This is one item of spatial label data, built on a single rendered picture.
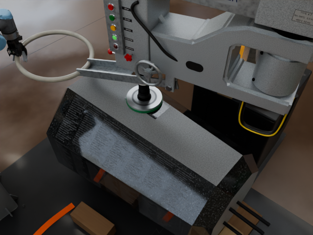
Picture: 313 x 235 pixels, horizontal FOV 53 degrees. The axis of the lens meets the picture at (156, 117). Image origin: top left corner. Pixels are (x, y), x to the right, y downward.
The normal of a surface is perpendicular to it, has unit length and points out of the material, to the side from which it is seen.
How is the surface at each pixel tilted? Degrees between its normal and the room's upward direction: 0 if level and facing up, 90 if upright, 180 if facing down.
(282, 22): 90
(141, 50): 90
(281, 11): 90
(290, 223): 0
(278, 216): 0
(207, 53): 90
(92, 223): 0
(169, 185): 45
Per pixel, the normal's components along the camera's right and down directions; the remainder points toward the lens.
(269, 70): -0.72, 0.52
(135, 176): -0.45, -0.05
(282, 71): -0.33, 0.71
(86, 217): 0.00, -0.66
